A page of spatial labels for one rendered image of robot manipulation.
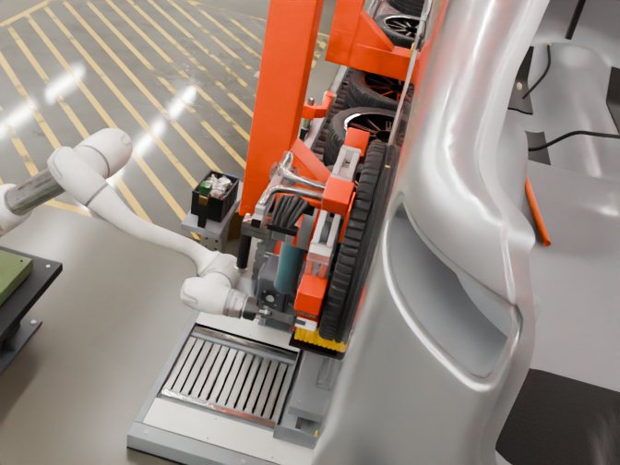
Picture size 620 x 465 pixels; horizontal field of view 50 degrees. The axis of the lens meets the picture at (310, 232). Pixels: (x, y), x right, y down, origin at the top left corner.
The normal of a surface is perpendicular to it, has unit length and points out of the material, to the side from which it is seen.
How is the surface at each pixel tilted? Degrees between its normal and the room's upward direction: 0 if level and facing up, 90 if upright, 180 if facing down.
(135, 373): 0
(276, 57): 90
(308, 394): 0
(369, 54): 90
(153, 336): 0
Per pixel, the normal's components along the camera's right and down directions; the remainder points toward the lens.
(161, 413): 0.18, -0.80
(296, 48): -0.20, 0.55
